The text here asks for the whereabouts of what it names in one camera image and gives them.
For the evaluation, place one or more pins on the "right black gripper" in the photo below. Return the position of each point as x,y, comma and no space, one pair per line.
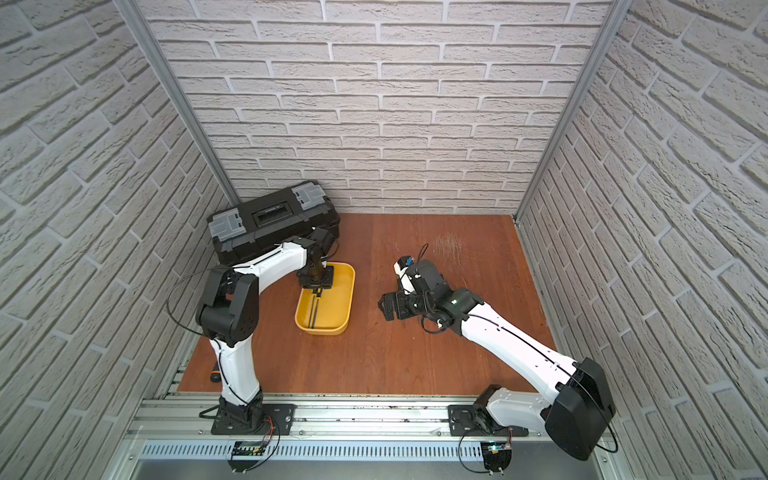
388,306

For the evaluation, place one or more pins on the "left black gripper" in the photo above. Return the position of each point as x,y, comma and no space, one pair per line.
315,282

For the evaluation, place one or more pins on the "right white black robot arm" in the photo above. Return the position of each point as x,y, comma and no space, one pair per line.
575,406

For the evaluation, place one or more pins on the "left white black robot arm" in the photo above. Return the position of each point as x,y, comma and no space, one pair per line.
228,313

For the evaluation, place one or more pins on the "yellow plastic storage tray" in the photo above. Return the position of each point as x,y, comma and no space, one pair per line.
334,306

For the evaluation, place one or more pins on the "black plastic toolbox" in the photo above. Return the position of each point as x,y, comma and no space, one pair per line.
253,228

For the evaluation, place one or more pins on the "black orange screwdriver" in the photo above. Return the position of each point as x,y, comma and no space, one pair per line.
215,375

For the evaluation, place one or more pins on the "right controller board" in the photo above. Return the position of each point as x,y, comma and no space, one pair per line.
496,457

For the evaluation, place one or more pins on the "controller board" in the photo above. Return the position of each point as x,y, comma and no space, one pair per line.
245,456
496,457

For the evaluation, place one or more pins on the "left controller board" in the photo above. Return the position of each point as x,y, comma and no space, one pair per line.
245,456

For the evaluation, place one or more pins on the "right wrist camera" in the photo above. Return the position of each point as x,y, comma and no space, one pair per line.
401,267

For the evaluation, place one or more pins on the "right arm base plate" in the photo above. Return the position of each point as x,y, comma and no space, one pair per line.
491,420

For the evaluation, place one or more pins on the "aluminium mounting rail frame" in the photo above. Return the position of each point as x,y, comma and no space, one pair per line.
341,437

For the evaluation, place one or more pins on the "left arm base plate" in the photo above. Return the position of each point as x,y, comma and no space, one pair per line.
255,419

